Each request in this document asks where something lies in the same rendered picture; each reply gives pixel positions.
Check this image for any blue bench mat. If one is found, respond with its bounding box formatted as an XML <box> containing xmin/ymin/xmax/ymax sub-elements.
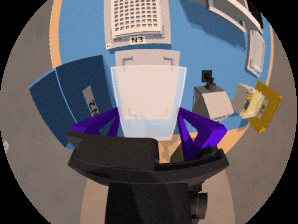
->
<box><xmin>58</xmin><ymin>0</ymin><xmax>271</xmax><ymax>112</ymax></box>

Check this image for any dark blue open-top bin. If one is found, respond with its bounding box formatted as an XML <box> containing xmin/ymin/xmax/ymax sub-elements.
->
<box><xmin>28</xmin><ymin>55</ymin><xmax>113</xmax><ymax>151</ymax></box>

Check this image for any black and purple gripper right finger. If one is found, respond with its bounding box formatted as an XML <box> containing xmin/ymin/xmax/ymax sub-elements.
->
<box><xmin>177</xmin><ymin>107</ymin><xmax>227</xmax><ymax>161</ymax></box>

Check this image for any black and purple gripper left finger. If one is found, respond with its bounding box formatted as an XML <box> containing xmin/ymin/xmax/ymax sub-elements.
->
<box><xmin>70</xmin><ymin>107</ymin><xmax>120</xmax><ymax>136</ymax></box>

